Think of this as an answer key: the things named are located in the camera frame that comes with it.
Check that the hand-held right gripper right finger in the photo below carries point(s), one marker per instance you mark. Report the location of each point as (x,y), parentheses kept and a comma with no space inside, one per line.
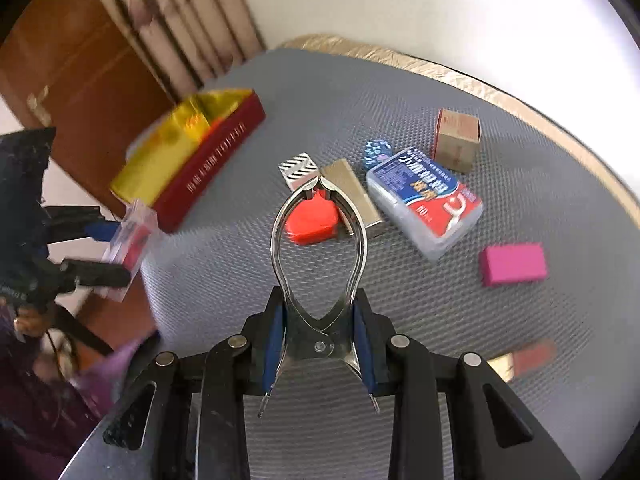
(364,345)

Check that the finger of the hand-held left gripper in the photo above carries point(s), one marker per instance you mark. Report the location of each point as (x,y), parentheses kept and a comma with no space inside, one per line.
(100,276)
(100,230)

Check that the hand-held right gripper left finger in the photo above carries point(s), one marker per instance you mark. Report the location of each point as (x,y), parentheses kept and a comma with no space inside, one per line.
(274,345)

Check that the clear red plastic packet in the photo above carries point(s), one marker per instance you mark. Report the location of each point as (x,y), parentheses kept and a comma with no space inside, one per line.
(132,240)

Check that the silver metal tongs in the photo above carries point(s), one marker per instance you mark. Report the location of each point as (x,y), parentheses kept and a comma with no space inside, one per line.
(320,345)

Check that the red box with gold lining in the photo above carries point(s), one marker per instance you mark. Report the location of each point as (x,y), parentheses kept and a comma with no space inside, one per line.
(210,170)

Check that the orange-red block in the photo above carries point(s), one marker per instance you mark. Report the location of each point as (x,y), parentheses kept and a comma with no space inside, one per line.
(310,222)

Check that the purple cloth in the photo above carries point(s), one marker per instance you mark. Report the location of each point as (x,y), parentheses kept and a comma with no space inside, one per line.
(50,410)

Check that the brown wooden door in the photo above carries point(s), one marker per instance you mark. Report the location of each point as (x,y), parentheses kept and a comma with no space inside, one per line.
(75,60)

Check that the metallic gold box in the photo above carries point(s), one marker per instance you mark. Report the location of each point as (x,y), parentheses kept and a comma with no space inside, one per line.
(355,190)

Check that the clear plastic box blue-red label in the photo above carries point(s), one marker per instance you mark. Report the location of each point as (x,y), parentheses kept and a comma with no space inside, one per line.
(425,200)

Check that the red gold lipstick tube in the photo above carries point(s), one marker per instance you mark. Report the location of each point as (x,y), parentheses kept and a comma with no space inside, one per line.
(530,355)

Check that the pink box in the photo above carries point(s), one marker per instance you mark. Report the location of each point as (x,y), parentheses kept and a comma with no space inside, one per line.
(512,264)

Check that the black white striped box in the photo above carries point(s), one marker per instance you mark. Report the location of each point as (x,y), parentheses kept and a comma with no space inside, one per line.
(297,167)

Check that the brown cardboard box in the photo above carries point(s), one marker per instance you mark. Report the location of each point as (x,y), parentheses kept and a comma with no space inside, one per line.
(457,140)

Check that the beige patterned curtain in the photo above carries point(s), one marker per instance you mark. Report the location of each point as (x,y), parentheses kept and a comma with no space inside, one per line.
(190,20)

